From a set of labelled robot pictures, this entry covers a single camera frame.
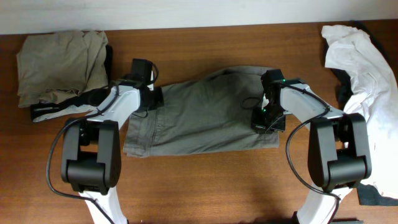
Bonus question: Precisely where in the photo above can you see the grey-green shorts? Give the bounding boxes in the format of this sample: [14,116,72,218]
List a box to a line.
[123,66,279,157]

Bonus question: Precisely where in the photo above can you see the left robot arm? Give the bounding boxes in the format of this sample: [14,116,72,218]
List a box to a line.
[61,81,164,223]

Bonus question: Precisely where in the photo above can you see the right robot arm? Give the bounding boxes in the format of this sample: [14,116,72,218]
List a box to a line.
[252,78,373,223]

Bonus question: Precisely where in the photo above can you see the folded black garment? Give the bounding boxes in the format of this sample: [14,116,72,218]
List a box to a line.
[21,45,113,122]

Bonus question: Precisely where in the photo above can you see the folded beige garment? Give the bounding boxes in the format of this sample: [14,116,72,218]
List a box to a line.
[16,30,108,108]

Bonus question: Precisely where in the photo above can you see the white shirt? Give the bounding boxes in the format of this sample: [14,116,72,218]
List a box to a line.
[321,24,398,200]

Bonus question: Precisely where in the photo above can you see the dark garment under white shirt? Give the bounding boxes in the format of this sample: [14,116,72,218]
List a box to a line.
[323,21,398,207]

